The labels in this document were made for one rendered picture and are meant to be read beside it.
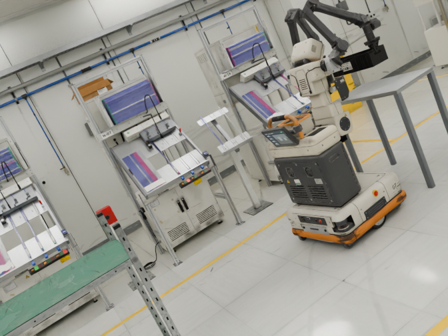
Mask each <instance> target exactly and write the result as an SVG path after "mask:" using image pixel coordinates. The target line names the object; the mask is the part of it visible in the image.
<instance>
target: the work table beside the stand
mask: <svg viewBox="0 0 448 336"><path fill-rule="evenodd" d="M424 76H427V78H428V80H429V83H430V86H431V89H432V92H433V94H434V97H435V100H436V103H437V106H438V108H439V112H440V114H441V117H442V120H443V123H444V126H445V128H446V131H447V134H448V111H447V108H446V105H445V102H444V99H443V96H442V94H441V90H440V88H439V84H438V82H437V79H436V76H435V73H434V70H433V68H432V67H429V68H426V69H420V70H417V71H412V72H409V73H404V74H401V75H396V76H393V77H388V78H384V79H380V80H376V81H372V82H368V83H364V84H362V85H360V86H358V87H357V88H355V89H354V90H352V91H350V92H349V97H348V98H346V99H345V100H344V101H342V100H341V98H338V99H337V100H336V101H339V102H341V105H346V104H350V103H356V102H360V101H366V102H367V105H368V107H369V110H370V112H371V115H372V118H373V120H374V123H375V126H376V128H377V130H378V133H379V136H380V138H381V141H382V143H383V146H384V148H385V151H386V154H387V156H388V159H389V162H390V164H391V165H395V164H397V162H396V160H395V156H394V154H393V152H392V149H391V146H390V144H389V141H388V139H387V136H386V134H385V131H384V128H383V126H382V123H381V120H380V118H379V115H378V113H377V110H376V108H375V105H374V102H373V99H376V98H380V97H386V96H390V95H393V96H394V98H395V101H396V104H397V106H398V109H399V112H400V114H401V117H402V120H403V122H404V125H405V128H406V130H407V133H408V136H409V138H410V141H411V144H412V146H413V149H414V152H415V154H416V157H417V160H418V162H419V165H420V168H421V170H422V173H423V176H424V178H425V181H426V184H427V186H428V188H434V187H435V182H434V180H433V177H432V174H431V172H430V169H429V166H428V164H427V161H426V158H425V156H424V153H423V150H422V148H421V144H420V142H419V139H418V137H417V134H416V131H415V128H414V126H413V123H412V120H411V118H410V115H409V112H408V110H407V107H406V104H405V101H404V99H403V96H402V94H401V92H402V91H403V90H405V89H406V88H408V87H409V86H411V85H412V84H414V83H415V82H417V81H418V80H420V79H421V78H423V77H424ZM336 101H334V102H336ZM346 136H347V140H346V141H345V145H346V147H347V150H348V152H349V154H350V157H351V160H352V162H353V164H354V167H355V169H356V172H357V173H364V172H363V169H362V167H361V164H360V162H359V159H358V157H357V154H356V152H355V149H354V147H353V144H352V142H351V140H350V137H349V134H346Z"/></svg>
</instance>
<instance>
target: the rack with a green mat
mask: <svg viewBox="0 0 448 336"><path fill-rule="evenodd" d="M96 216H97V218H98V220H99V222H100V223H101V225H102V227H103V228H104V230H105V232H106V234H107V236H108V238H109V240H110V241H108V242H106V243H105V244H103V245H102V246H100V247H98V248H96V249H94V250H93V251H91V252H90V253H88V254H86V255H84V256H82V257H81V258H79V259H78V260H76V261H74V262H72V263H71V264H69V265H68V266H66V267H64V268H62V269H60V270H59V271H57V272H56V273H54V274H52V275H50V276H48V277H47V278H45V279H44V280H42V281H40V282H38V283H37V284H35V285H34V286H32V287H30V288H28V289H26V290H25V291H23V292H21V293H20V294H18V295H16V296H14V297H13V298H11V299H10V300H8V301H6V302H4V303H3V304H1V305H0V336H18V335H20V334H22V333H23V332H25V331H26V330H28V329H30V328H32V327H33V326H34V325H36V324H38V323H39V322H41V321H42V320H44V319H46V318H48V317H49V316H51V315H52V314H54V313H56V312H57V311H58V310H60V309H62V308H64V307H65V306H67V305H68V304H70V303H72V302H73V301H75V300H76V299H78V298H80V297H81V296H83V295H84V294H86V293H88V292H90V291H91V290H92V289H94V288H96V287H97V286H99V285H100V284H102V283H104V282H106V281H107V280H109V279H110V278H112V277H114V276H115V275H117V274H118V273H120V272H122V271H123V270H125V269H126V270H127V272H128V274H129V275H130V277H131V279H132V280H133V282H134V284H135V286H136V288H137V290H138V292H139V293H140V295H141V297H142V298H143V300H144V302H145V304H146V306H147V308H148V310H149V311H150V313H151V314H152V316H153V318H154V320H155V322H156V324H157V326H158V327H159V329H160V331H161V332H162V334H163V336H170V334H169V332H168V330H167V329H166V327H165V325H164V323H163V322H162V320H161V318H160V316H159V314H158V312H157V310H156V309H155V307H154V305H153V304H152V302H151V300H150V298H149V296H148V294H147V292H146V291H145V289H144V287H143V285H142V284H141V282H140V280H139V278H138V276H137V274H136V272H135V271H134V269H133V267H132V265H133V266H134V268H135V269H136V271H137V273H138V275H139V276H140V278H141V280H142V282H143V284H144V286H145V288H146V289H147V291H148V293H149V294H150V296H151V298H152V300H153V302H154V304H155V306H156V308H157V309H158V311H159V313H160V314H161V316H162V318H163V320H164V322H165V324H166V326H167V327H168V329H169V331H170V333H171V334H172V336H181V335H180V333H179V331H178V330H177V328H176V326H175V324H174V322H173V320H172V318H171V317H170V315H169V313H168V311H167V310H166V308H165V306H164V304H163V302H162V300H161V298H160V296H159V295H158V293H157V291H156V289H155V288H154V286H153V284H152V282H151V280H150V278H149V276H148V274H147V273H146V271H145V269H144V267H143V266H142V264H141V262H140V260H139V258H138V256H137V254H136V253H135V251H134V249H133V247H132V246H131V244H130V242H129V240H128V238H127V236H126V234H125V232H124V231H123V229H122V227H121V226H120V224H119V223H116V224H114V225H113V226H112V228H113V230H114V232H115V233H116V235H117V237H118V238H119V240H118V239H117V238H116V236H115V235H114V233H113V231H112V229H111V228H110V226H109V224H108V222H107V220H106V218H105V217H104V215H103V213H102V212H100V213H98V214H96Z"/></svg>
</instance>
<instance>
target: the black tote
mask: <svg viewBox="0 0 448 336"><path fill-rule="evenodd" d="M387 59H388V56H387V53H386V50H385V47H384V44H382V45H378V52H377V53H376V52H375V50H374V49H373V50H372V49H366V50H364V51H360V52H358V53H354V54H352V55H348V56H346V57H342V58H340V60H341V61H342V62H343V64H342V65H340V66H341V67H342V68H343V69H342V70H340V71H337V72H335V73H333V76H334V77H340V76H342V75H346V74H350V73H354V72H357V71H361V70H364V69H368V68H371V67H374V66H376V65H378V64H380V63H382V62H383V61H385V60H387Z"/></svg>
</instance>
